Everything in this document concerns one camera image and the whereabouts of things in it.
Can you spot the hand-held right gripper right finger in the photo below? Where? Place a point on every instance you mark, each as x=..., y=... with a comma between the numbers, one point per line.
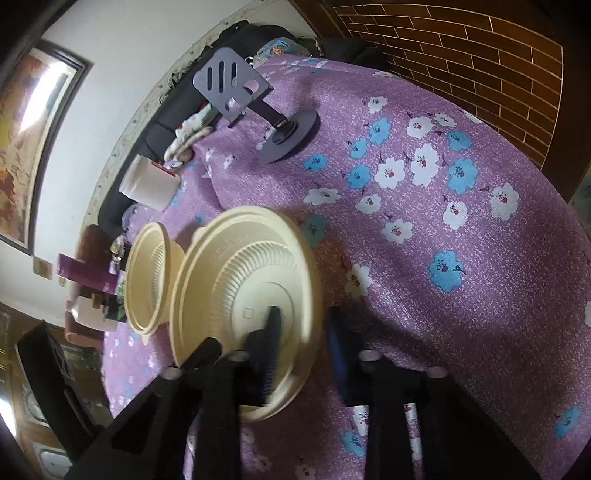
x=339, y=364

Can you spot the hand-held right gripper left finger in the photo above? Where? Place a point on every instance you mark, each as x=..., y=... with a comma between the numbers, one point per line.
x=272, y=341

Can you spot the cream ribbed bowl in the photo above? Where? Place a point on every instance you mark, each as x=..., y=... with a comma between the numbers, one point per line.
x=221, y=277
x=147, y=277

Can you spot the white plastic bottle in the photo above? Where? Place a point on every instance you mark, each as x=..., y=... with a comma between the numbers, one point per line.
x=87, y=314

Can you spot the wooden glass-door cabinet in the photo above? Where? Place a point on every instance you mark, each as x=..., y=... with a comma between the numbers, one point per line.
x=27, y=438

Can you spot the black cup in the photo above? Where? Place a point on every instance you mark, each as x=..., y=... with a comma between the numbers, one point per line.
x=114, y=307

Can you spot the purple thermos flask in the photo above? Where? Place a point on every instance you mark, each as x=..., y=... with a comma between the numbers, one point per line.
x=83, y=272

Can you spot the purple floral tablecloth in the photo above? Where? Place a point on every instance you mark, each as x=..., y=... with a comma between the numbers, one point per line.
x=438, y=277

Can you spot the floral patterned cloth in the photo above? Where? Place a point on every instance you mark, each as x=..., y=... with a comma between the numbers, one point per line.
x=189, y=134

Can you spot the black leather sofa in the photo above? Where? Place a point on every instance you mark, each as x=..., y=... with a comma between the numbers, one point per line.
x=184, y=110

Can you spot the grey phone stand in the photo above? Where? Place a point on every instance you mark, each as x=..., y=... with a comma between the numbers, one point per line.
x=226, y=78

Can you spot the blue printed plastic packet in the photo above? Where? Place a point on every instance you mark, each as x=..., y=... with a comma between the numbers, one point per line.
x=279, y=46

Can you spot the paper wall notice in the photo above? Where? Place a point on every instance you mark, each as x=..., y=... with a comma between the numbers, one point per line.
x=44, y=268

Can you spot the framed wall painting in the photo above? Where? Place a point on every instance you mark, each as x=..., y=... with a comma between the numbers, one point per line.
x=27, y=138

